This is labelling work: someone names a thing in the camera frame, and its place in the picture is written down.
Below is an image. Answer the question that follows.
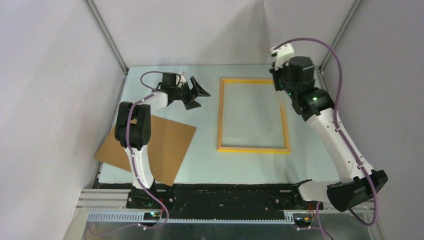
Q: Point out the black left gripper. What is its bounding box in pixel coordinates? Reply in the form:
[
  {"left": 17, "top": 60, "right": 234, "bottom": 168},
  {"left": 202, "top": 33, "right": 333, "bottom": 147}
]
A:
[{"left": 172, "top": 77, "right": 210, "bottom": 110}]

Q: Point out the brown cardboard backing board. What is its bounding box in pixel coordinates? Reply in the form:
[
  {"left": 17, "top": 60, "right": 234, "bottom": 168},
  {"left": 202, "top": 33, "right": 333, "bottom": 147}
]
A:
[{"left": 94, "top": 115, "right": 197, "bottom": 186}]

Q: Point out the yellow wooden picture frame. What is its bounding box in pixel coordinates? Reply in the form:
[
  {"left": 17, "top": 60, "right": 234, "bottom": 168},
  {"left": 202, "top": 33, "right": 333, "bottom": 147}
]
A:
[{"left": 216, "top": 77, "right": 292, "bottom": 154}]

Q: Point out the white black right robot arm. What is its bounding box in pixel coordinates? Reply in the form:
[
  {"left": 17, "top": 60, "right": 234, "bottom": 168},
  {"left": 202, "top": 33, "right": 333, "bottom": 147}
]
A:
[{"left": 269, "top": 56, "right": 388, "bottom": 212}]

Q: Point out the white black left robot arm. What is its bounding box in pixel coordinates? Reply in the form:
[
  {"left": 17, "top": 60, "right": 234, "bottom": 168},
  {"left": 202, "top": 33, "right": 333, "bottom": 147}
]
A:
[{"left": 114, "top": 71, "right": 210, "bottom": 208}]

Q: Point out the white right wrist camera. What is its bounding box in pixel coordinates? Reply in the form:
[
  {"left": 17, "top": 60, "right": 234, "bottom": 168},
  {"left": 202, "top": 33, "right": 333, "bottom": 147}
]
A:
[{"left": 269, "top": 43, "right": 295, "bottom": 71}]

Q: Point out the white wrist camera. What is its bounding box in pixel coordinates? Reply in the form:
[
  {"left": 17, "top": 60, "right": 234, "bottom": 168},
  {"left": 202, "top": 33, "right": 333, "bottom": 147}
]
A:
[
  {"left": 177, "top": 71, "right": 187, "bottom": 86},
  {"left": 269, "top": 43, "right": 295, "bottom": 71}
]

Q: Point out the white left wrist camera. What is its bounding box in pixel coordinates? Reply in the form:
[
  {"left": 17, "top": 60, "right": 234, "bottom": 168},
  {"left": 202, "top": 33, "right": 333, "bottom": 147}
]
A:
[{"left": 177, "top": 71, "right": 187, "bottom": 86}]

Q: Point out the aluminium corner post left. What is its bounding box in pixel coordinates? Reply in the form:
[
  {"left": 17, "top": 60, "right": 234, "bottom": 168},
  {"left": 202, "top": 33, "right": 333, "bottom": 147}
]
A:
[{"left": 83, "top": 0, "right": 129, "bottom": 75}]

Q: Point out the aluminium corner post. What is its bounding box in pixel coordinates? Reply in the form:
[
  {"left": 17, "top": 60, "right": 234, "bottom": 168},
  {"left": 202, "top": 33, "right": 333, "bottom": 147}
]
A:
[
  {"left": 83, "top": 0, "right": 129, "bottom": 75},
  {"left": 318, "top": 0, "right": 364, "bottom": 73}
]

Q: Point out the aluminium corner post right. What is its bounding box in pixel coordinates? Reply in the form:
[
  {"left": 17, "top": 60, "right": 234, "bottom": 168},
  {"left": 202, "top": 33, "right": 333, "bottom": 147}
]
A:
[{"left": 318, "top": 0, "right": 364, "bottom": 73}]

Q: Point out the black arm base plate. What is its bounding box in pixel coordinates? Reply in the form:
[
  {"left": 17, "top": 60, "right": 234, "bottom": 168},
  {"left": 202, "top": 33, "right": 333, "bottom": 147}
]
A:
[{"left": 126, "top": 183, "right": 317, "bottom": 221}]

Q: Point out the grey slotted cable duct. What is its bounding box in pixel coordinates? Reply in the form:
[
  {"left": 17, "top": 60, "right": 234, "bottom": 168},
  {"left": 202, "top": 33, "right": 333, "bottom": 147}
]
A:
[{"left": 86, "top": 211, "right": 299, "bottom": 225}]

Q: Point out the aluminium front rail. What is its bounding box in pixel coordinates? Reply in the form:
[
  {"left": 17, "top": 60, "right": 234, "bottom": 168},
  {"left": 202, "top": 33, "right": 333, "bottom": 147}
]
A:
[{"left": 75, "top": 188, "right": 379, "bottom": 215}]

